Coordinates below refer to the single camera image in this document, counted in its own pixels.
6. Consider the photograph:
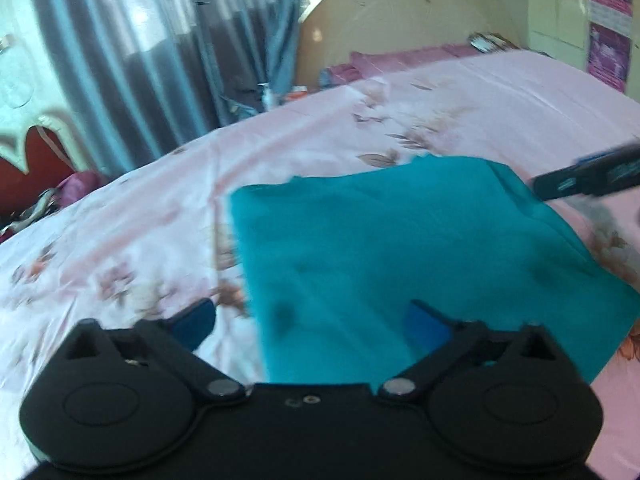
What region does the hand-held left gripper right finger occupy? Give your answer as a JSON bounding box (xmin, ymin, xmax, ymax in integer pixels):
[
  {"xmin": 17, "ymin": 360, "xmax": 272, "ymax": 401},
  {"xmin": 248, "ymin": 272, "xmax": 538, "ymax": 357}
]
[{"xmin": 377, "ymin": 300, "xmax": 559, "ymax": 404}]

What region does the cream wardrobe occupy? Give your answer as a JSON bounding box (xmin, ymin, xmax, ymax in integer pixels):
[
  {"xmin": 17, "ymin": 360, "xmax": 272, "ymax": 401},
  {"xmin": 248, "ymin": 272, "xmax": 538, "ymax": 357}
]
[{"xmin": 525, "ymin": 0, "xmax": 592, "ymax": 70}]

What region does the dark patterned small object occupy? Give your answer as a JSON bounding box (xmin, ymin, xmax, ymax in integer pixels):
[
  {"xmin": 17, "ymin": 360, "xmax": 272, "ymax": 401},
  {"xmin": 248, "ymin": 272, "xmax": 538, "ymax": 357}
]
[{"xmin": 467, "ymin": 32, "xmax": 517, "ymax": 54}]

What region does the beige round headboard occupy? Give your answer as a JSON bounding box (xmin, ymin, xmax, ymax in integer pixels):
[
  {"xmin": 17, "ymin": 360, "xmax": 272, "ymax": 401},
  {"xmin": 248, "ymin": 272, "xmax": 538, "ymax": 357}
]
[{"xmin": 297, "ymin": 0, "xmax": 527, "ymax": 92}]

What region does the purple pillow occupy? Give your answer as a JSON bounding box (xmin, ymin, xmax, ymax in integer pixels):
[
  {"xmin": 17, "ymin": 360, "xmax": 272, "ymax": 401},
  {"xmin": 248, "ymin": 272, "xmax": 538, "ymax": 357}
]
[{"xmin": 320, "ymin": 42, "xmax": 482, "ymax": 86}]

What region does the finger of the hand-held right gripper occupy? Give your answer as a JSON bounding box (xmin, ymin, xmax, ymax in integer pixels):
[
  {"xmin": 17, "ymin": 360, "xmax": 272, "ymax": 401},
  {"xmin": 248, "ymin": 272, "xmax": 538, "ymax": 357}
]
[{"xmin": 532, "ymin": 142, "xmax": 640, "ymax": 202}]

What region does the grey blue curtain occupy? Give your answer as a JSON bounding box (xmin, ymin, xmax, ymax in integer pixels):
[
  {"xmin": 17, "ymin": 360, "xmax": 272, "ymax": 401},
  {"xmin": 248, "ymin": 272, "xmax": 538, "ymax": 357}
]
[{"xmin": 25, "ymin": 0, "xmax": 307, "ymax": 177}]

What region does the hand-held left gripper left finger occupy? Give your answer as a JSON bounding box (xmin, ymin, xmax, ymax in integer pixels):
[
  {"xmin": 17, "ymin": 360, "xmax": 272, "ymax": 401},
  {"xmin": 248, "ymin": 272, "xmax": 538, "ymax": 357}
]
[{"xmin": 65, "ymin": 297, "xmax": 246, "ymax": 404}]

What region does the magenta cloth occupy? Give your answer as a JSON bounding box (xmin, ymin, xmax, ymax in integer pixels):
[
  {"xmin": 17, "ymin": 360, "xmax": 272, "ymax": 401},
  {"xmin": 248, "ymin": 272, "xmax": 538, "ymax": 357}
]
[{"xmin": 54, "ymin": 170, "xmax": 112, "ymax": 207}]

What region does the purple wall poster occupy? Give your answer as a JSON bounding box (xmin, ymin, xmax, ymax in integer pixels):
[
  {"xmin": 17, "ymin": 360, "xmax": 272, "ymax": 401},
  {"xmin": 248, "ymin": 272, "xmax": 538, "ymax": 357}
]
[{"xmin": 585, "ymin": 0, "xmax": 634, "ymax": 94}]

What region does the pink floral bed sheet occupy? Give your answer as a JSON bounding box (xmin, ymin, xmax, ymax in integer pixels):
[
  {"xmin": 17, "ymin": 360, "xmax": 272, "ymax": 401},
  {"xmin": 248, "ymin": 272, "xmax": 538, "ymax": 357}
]
[{"xmin": 0, "ymin": 50, "xmax": 640, "ymax": 480}]

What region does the teal t-shirt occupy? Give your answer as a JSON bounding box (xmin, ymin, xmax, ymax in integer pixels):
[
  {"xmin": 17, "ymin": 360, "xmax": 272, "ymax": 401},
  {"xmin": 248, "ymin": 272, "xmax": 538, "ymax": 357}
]
[{"xmin": 227, "ymin": 154, "xmax": 640, "ymax": 387}]

